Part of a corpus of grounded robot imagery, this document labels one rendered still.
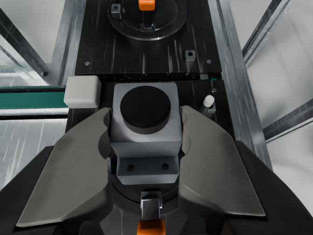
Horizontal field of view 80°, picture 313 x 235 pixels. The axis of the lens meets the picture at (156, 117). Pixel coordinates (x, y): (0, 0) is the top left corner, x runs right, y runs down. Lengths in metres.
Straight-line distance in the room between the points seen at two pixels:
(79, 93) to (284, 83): 0.44
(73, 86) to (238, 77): 0.26
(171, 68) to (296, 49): 0.37
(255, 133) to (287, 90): 0.22
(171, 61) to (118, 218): 0.24
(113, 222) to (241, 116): 0.23
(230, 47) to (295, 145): 0.23
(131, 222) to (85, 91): 0.18
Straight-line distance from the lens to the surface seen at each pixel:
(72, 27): 0.43
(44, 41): 0.57
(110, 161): 0.23
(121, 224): 0.26
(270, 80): 0.51
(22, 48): 0.35
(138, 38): 0.33
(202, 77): 0.32
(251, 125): 0.32
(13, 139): 0.40
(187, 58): 0.32
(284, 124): 0.33
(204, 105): 0.18
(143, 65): 0.32
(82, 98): 0.28
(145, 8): 0.27
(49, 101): 0.35
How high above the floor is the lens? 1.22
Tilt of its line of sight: 67 degrees down
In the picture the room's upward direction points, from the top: 2 degrees clockwise
